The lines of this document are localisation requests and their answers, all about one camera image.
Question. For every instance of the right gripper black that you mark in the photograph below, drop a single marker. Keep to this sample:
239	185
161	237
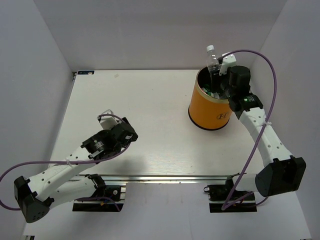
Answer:
228	73

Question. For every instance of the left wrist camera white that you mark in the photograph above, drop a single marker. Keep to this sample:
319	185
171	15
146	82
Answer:
107	122

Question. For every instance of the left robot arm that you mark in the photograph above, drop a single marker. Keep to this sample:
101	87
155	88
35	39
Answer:
40	193

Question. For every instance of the clear unlabelled plastic bottle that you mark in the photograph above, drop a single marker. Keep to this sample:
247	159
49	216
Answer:
212	62

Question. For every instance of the aluminium table edge rail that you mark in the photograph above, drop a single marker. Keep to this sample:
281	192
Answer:
164	178

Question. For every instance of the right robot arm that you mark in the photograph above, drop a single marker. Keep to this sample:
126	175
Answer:
282	172

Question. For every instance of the orange cylindrical bin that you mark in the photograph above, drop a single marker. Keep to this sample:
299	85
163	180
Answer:
204	111

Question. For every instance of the blue sticker on table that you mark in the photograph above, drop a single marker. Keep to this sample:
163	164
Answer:
85	72

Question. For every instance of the green plastic bottle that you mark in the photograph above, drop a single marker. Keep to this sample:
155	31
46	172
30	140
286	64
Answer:
206	90

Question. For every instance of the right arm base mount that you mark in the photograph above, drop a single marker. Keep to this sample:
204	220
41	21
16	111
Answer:
218	193

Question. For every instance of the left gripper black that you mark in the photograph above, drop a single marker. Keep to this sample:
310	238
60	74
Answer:
133	137

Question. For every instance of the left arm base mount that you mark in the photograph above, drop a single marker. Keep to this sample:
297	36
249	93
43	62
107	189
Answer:
111	200

